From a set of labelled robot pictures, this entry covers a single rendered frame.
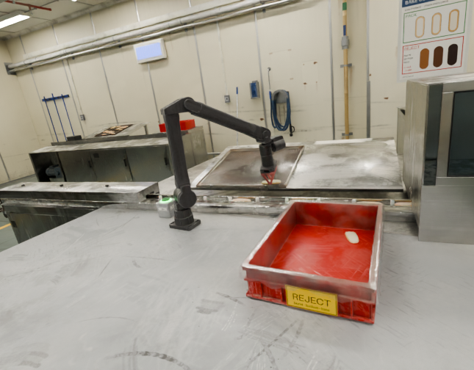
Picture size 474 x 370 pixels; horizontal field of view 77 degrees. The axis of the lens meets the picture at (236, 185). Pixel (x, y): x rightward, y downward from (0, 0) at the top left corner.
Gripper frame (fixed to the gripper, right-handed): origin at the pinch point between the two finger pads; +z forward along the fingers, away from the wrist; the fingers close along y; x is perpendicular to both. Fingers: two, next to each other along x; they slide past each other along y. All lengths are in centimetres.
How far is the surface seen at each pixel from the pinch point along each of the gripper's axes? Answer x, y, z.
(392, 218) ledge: -50, -28, 3
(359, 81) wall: -62, 353, 27
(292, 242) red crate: -16.4, -46.8, 0.2
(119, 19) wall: 345, 415, -135
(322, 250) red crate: -27, -51, 0
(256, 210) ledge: 2.0, -23.8, 1.7
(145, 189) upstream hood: 67, -10, -3
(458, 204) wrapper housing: -66, -41, -11
